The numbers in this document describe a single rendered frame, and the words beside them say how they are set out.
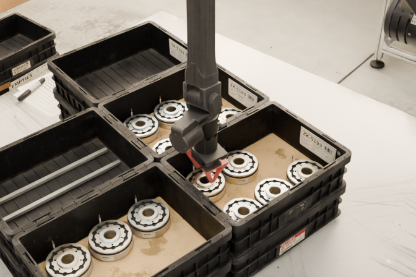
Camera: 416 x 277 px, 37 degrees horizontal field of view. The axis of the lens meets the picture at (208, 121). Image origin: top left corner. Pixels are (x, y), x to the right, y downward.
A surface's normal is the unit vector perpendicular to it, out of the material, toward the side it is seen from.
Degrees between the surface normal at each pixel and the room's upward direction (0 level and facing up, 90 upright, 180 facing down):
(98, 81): 0
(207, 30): 83
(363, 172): 0
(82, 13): 0
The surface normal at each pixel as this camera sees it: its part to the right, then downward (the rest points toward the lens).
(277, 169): -0.01, -0.78
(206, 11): 0.72, 0.32
